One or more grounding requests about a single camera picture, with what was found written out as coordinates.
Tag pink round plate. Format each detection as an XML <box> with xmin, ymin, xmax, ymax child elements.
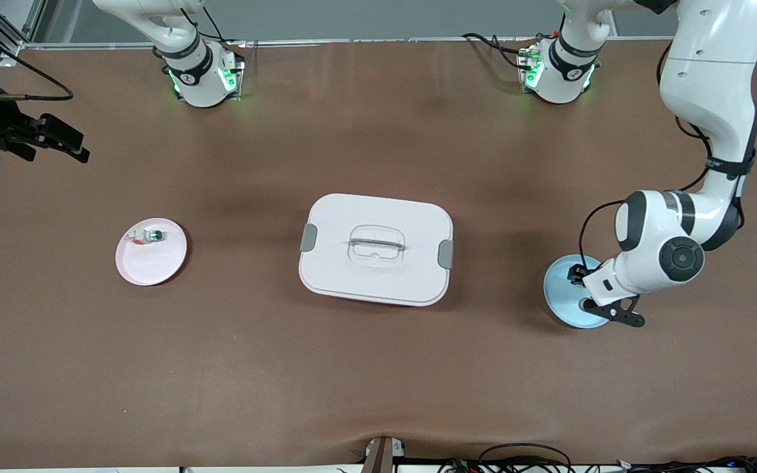
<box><xmin>115</xmin><ymin>217</ymin><xmax>189</xmax><ymax>287</ymax></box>

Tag black cable loop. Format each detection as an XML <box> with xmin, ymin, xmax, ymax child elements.
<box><xmin>477</xmin><ymin>443</ymin><xmax>573</xmax><ymax>472</ymax></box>

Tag brown camera mount post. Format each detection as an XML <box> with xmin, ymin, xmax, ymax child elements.
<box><xmin>360</xmin><ymin>436</ymin><xmax>407</xmax><ymax>473</ymax></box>

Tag aluminium frame profile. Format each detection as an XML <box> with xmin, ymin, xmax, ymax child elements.
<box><xmin>0</xmin><ymin>0</ymin><xmax>47</xmax><ymax>63</ymax></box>

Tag white lidded storage box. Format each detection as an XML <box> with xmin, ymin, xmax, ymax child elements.
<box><xmin>298</xmin><ymin>192</ymin><xmax>455</xmax><ymax>307</ymax></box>

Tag white circuit breaker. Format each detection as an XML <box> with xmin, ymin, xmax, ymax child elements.
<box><xmin>126</xmin><ymin>225</ymin><xmax>166</xmax><ymax>246</ymax></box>

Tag silver table edge rail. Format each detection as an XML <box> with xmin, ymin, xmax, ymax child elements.
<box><xmin>20</xmin><ymin>37</ymin><xmax>553</xmax><ymax>51</ymax></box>

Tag light blue round plate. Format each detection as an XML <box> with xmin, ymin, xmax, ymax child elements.
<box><xmin>543</xmin><ymin>254</ymin><xmax>616</xmax><ymax>330</ymax></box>

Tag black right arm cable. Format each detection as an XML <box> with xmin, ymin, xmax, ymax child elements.
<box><xmin>0</xmin><ymin>13</ymin><xmax>74</xmax><ymax>102</ymax></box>

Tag tangled cable bundle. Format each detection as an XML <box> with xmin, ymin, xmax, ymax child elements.
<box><xmin>438</xmin><ymin>457</ymin><xmax>757</xmax><ymax>473</ymax></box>

